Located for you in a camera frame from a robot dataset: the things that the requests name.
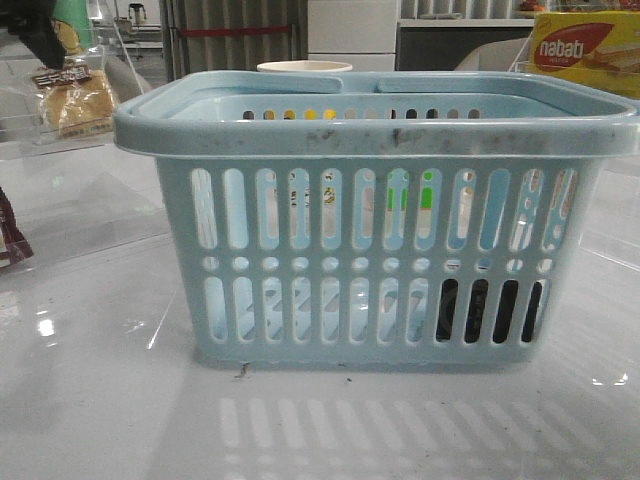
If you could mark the white paper cup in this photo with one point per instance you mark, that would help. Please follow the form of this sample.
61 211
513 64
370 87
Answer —
304 66

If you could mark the dark red snack packet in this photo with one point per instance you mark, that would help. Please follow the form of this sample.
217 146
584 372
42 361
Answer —
14 246

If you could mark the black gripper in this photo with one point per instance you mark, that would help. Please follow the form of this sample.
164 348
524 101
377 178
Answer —
31 22

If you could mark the black tissue pack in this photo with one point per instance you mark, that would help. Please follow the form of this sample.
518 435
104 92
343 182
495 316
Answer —
477 307

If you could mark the clear acrylic shelf left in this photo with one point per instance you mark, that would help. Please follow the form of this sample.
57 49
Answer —
69 198

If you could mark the green cartoon snack package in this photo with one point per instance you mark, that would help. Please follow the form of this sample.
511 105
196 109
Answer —
73 26

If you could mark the white drawer cabinet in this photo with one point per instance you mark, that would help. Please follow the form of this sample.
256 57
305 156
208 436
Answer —
361 33

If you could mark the light blue plastic basket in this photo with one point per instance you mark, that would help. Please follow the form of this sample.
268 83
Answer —
316 216

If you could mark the packaged bread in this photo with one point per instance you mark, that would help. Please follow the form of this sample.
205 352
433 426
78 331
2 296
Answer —
77 101

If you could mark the yellow nabati wafer box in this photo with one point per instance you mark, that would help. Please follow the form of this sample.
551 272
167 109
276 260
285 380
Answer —
600 28

